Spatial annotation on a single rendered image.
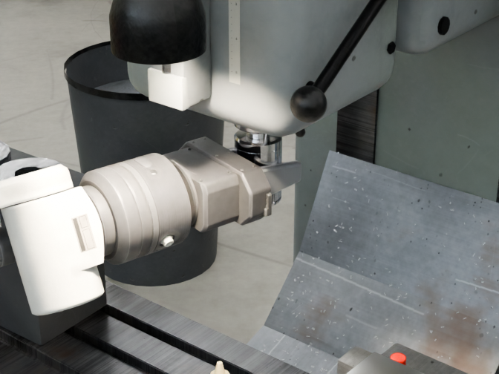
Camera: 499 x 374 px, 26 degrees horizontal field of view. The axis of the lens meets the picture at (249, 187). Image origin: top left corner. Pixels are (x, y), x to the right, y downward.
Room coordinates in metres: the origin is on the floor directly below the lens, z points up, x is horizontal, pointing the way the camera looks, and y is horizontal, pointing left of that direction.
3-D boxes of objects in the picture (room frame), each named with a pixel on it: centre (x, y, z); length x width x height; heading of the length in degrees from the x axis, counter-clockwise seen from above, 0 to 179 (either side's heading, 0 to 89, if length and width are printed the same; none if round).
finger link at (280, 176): (0.94, -0.03, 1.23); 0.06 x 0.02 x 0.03; 128
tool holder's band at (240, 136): (0.96, -0.01, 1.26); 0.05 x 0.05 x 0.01
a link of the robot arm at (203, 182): (0.91, 0.06, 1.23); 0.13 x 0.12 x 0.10; 38
